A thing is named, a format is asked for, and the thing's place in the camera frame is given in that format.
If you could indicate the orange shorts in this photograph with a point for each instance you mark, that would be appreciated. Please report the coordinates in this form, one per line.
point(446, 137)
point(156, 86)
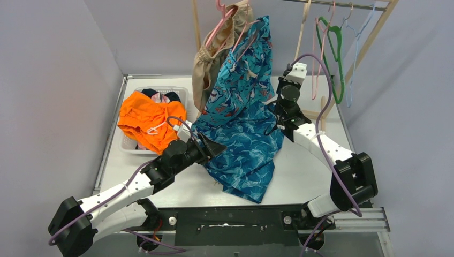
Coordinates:
point(146, 121)

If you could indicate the green plastic hanger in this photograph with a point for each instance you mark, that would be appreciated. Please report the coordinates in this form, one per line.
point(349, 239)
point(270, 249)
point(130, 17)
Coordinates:
point(334, 34)

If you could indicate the light blue shark shorts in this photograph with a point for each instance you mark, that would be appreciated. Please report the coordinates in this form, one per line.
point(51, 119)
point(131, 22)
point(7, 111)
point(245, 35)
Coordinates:
point(244, 77)

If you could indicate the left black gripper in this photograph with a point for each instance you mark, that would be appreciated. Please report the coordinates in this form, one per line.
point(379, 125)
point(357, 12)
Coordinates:
point(204, 150)

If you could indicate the beige shorts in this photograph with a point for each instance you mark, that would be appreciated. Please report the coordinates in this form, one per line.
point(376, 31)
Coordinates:
point(207, 64)

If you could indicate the white perforated plastic basket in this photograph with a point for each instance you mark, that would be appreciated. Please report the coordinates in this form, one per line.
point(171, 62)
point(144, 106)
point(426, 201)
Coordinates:
point(131, 146)

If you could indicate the pink plastic hanger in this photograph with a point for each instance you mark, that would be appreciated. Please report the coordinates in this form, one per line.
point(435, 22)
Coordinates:
point(217, 37)

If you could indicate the light blue wire hanger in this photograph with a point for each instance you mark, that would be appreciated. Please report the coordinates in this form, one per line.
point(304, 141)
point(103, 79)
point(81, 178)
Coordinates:
point(354, 53)

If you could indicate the thin pink hanger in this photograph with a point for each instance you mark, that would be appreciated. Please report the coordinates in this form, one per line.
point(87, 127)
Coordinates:
point(242, 21)

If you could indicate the pink wire hanger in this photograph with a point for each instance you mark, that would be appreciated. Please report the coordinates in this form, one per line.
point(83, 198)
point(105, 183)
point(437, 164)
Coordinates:
point(319, 52)

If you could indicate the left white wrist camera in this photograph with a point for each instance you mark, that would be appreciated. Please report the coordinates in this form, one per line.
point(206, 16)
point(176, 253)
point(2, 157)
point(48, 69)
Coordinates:
point(184, 131)

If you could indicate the wooden hanger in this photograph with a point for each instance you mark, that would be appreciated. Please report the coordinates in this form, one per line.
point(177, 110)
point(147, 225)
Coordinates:
point(305, 14)

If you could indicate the pink shark print shorts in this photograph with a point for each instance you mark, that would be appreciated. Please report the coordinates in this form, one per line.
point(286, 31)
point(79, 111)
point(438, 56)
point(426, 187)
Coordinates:
point(159, 98)

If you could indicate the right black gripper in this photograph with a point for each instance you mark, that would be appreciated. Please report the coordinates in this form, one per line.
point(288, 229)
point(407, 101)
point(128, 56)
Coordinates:
point(283, 82)

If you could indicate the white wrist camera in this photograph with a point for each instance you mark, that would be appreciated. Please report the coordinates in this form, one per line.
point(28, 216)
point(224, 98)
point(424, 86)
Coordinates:
point(184, 131)
point(296, 73)

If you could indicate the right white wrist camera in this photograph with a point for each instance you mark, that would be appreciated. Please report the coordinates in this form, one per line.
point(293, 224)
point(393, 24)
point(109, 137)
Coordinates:
point(296, 73)

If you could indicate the dark blue whale shorts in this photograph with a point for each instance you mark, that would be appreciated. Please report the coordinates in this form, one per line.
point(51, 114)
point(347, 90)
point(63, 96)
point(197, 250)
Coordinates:
point(245, 169)

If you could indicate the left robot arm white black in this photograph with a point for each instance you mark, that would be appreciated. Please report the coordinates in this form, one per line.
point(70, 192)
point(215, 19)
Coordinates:
point(77, 224)

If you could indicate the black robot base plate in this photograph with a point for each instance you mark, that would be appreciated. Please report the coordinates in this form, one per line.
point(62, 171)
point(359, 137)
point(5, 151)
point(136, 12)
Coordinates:
point(288, 225)

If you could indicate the navy blue shorts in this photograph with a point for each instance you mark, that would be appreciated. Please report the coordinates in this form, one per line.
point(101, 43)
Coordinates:
point(171, 95)

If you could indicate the wooden clothes rack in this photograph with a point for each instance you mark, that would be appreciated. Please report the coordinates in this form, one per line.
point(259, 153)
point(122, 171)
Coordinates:
point(387, 10)

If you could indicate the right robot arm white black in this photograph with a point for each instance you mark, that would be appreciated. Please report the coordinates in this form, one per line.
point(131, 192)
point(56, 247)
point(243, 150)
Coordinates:
point(352, 174)

